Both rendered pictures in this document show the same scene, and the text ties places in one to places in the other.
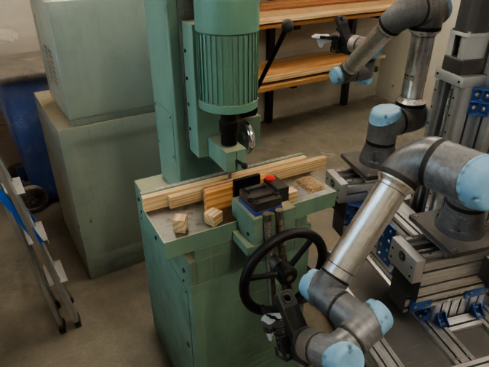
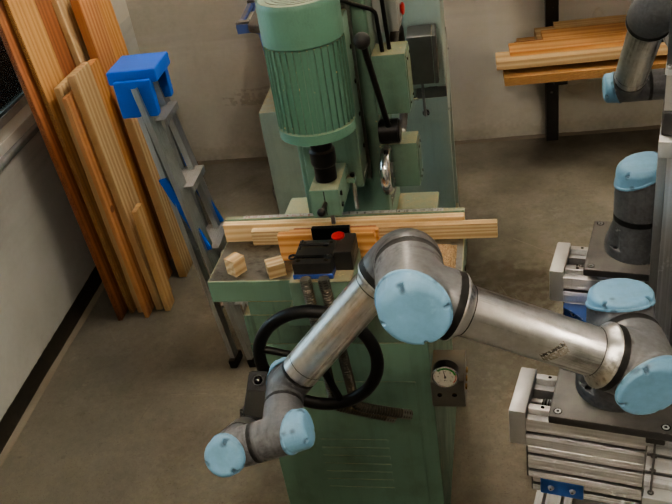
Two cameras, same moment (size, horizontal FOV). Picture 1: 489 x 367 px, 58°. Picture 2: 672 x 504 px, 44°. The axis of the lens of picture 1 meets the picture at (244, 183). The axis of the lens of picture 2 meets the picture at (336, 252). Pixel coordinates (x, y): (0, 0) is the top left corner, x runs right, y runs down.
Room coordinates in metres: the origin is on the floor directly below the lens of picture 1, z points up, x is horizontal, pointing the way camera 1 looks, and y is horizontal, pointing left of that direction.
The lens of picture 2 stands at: (-0.04, -1.14, 1.97)
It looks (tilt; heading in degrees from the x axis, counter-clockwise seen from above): 32 degrees down; 43
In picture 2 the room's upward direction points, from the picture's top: 9 degrees counter-clockwise
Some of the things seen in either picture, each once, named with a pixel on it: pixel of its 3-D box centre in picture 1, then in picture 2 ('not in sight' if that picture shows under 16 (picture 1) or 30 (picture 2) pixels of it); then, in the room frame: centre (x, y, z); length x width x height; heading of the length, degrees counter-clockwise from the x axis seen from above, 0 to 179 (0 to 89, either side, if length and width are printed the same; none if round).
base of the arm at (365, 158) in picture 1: (379, 150); (638, 229); (1.65, -0.55, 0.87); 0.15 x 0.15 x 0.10
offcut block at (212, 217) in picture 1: (213, 216); (275, 267); (1.08, 0.09, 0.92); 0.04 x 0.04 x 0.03; 53
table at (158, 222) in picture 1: (249, 213); (336, 275); (1.17, -0.01, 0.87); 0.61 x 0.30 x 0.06; 118
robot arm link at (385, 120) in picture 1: (384, 123); (644, 185); (1.65, -0.56, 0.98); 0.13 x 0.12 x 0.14; 121
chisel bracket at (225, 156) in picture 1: (227, 154); (331, 191); (1.28, 0.06, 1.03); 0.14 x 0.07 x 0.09; 28
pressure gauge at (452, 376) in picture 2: not in sight; (445, 375); (1.20, -0.28, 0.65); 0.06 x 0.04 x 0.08; 118
